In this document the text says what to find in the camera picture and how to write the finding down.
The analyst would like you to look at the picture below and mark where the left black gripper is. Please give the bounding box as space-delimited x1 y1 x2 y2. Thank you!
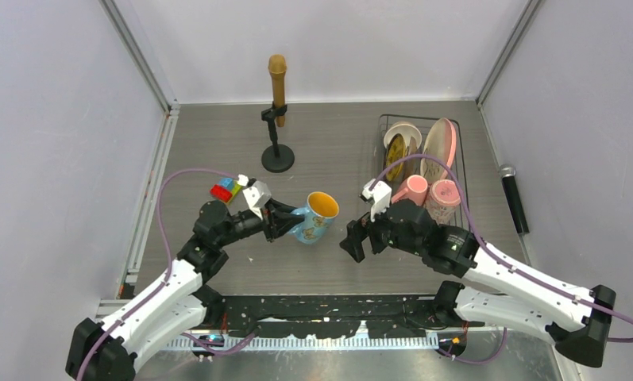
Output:
216 198 303 248

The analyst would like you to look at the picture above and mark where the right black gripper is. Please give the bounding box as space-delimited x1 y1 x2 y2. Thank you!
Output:
340 198 424 263

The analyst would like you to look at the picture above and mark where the blue butterfly mug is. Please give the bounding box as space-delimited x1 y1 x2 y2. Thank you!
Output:
288 191 340 244

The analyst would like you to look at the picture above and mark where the plain pink mug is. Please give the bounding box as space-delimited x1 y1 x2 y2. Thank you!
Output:
391 175 430 206

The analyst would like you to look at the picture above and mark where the pink patterned mug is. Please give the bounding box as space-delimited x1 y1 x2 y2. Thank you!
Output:
425 179 461 225

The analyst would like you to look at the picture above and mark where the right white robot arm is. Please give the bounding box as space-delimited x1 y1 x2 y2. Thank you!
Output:
340 200 616 368

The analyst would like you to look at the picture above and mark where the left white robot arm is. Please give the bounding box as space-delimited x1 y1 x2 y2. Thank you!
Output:
65 199 305 380

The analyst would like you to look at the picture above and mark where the colourful toy block stack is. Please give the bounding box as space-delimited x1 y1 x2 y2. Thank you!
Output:
210 177 241 204

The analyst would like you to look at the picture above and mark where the yellow plate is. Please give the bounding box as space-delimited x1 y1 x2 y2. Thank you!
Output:
385 133 407 182

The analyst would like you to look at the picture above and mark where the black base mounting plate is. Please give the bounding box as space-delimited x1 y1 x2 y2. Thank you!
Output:
196 294 465 339

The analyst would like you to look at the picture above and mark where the white ceramic bowl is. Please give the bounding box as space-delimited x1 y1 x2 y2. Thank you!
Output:
383 121 423 148

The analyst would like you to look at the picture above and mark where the large pink cream plate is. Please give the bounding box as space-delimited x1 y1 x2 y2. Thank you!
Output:
419 118 457 184

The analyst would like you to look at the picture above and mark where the brown microphone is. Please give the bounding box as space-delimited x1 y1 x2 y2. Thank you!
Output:
268 54 288 108

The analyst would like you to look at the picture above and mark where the black handheld microphone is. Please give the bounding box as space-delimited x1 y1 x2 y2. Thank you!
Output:
499 164 530 235

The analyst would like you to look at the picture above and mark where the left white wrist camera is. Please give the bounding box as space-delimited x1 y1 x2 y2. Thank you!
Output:
237 174 272 217

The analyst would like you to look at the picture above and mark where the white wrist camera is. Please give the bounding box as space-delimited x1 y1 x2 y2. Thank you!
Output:
237 174 272 217
361 179 392 222

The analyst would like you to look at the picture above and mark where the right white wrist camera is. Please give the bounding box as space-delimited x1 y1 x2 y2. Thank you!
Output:
361 179 392 222

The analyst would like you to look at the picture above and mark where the black wire dish rack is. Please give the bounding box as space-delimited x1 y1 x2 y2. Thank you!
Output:
373 114 469 229

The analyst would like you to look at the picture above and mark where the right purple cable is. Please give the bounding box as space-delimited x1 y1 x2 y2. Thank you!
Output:
371 153 633 344

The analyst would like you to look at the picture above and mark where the purple cable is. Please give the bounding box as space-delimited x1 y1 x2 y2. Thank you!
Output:
371 153 633 344
76 167 241 381

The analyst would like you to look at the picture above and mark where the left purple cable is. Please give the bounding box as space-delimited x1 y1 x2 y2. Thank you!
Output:
76 167 241 381

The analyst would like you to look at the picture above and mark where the aluminium frame rail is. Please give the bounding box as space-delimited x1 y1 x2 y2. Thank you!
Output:
116 103 180 299

